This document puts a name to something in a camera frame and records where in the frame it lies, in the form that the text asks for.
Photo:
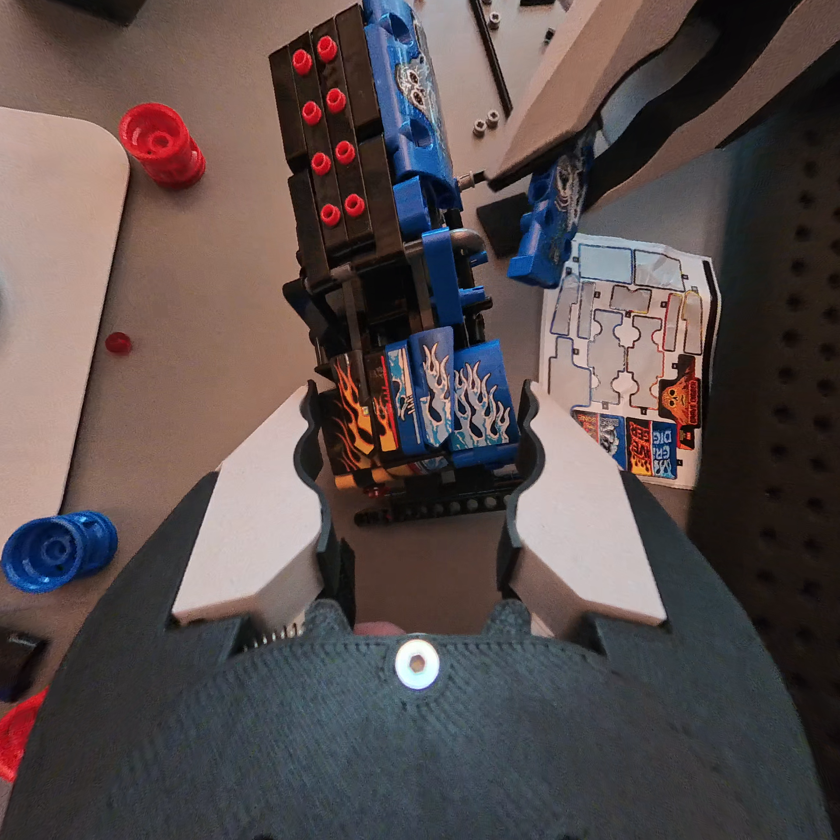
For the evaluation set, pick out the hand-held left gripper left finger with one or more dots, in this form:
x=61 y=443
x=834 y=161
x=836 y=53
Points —
x=262 y=525

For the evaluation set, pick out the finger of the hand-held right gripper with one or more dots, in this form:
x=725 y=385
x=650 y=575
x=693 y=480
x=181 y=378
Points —
x=564 y=85
x=754 y=85

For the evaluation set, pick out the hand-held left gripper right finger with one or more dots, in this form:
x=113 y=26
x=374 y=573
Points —
x=577 y=531

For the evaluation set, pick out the blue printed toy panel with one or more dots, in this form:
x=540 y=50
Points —
x=548 y=229

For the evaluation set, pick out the blue black toy truck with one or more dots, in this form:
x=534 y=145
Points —
x=341 y=164

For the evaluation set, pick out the long black toy axle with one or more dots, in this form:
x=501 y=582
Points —
x=491 y=56

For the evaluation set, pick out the blue toy wheel rim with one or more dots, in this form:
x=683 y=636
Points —
x=56 y=551

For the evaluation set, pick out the white sticker sheet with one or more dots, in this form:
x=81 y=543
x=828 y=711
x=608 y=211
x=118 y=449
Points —
x=617 y=315

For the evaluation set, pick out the small red round stud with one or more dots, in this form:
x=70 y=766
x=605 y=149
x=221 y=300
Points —
x=118 y=343

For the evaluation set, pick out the white metal stand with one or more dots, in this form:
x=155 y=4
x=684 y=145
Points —
x=52 y=295

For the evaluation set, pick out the red toy wheel rim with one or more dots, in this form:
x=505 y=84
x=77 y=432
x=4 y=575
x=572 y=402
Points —
x=161 y=148
x=16 y=735

